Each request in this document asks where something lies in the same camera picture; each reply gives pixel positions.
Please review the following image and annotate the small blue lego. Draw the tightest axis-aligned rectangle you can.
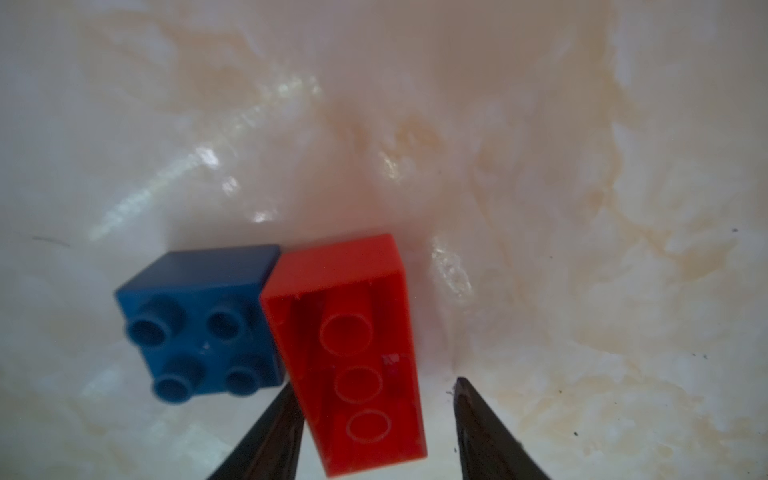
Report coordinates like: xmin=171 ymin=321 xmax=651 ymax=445
xmin=115 ymin=244 xmax=285 ymax=404

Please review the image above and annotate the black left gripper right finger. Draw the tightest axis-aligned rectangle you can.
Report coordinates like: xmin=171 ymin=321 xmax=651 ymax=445
xmin=453 ymin=377 xmax=550 ymax=480

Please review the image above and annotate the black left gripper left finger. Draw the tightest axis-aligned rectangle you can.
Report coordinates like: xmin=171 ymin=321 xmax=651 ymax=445
xmin=208 ymin=383 xmax=304 ymax=480

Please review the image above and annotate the red lego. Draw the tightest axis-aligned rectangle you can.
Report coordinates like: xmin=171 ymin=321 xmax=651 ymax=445
xmin=260 ymin=234 xmax=427 ymax=477

